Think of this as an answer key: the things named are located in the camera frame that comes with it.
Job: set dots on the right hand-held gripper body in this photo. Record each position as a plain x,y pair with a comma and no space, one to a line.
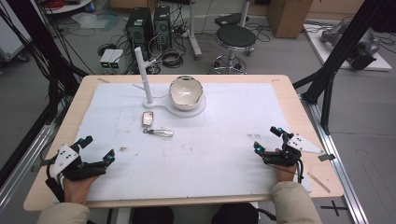
299,143

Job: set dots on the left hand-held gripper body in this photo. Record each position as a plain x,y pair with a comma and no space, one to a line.
67,158

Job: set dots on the person's right hand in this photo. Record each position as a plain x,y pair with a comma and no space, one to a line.
286,174

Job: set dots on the person's left hand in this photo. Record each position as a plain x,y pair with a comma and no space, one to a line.
76,191

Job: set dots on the white table mat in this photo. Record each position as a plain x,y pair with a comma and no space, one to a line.
202,155

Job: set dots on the person's right leg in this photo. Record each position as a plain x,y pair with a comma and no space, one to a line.
235,214

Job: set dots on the person's leg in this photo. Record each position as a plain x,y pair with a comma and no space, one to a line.
235,214
152,215

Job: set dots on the person's left leg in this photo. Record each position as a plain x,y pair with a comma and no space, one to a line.
152,215

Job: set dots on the white power supply box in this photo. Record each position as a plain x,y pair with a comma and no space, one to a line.
106,59
116,59

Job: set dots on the white stand with pole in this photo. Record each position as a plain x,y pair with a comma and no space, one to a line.
146,77

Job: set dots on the white ceramic bowl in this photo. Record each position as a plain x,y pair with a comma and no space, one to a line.
185,91

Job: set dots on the black round stool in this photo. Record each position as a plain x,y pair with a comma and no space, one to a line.
235,35

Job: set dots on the brown cardboard box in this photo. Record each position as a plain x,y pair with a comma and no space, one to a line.
288,17

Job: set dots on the white board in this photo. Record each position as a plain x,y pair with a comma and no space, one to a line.
381,63

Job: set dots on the grey robot device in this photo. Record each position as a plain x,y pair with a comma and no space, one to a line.
364,46

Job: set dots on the clear plastic bag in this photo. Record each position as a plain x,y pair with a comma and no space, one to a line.
90,20

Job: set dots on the black flat case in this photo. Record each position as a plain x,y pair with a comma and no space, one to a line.
230,19

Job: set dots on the black computer tower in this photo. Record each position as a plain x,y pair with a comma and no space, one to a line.
162,25
138,28

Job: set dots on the white table leg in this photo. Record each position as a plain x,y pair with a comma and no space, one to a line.
194,31

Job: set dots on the round white table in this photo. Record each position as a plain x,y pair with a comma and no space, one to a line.
70,7

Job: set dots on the aluminium rail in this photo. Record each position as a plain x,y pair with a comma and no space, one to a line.
336,161
21,168

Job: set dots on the black metal frame stand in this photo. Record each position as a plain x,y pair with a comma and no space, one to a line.
53,71
339,49

